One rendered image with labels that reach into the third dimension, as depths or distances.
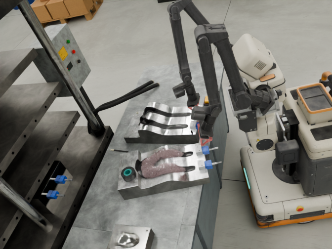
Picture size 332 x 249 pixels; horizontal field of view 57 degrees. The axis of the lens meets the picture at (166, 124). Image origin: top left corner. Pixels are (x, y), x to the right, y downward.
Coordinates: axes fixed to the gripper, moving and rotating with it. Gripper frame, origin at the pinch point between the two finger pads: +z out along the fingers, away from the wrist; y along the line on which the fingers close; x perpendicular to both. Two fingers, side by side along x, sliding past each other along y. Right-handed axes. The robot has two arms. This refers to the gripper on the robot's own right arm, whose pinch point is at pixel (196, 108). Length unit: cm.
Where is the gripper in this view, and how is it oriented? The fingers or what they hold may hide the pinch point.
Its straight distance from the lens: 195.5
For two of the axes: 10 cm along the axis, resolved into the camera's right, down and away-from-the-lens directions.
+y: -2.1, 7.2, -6.6
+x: 9.3, -0.5, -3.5
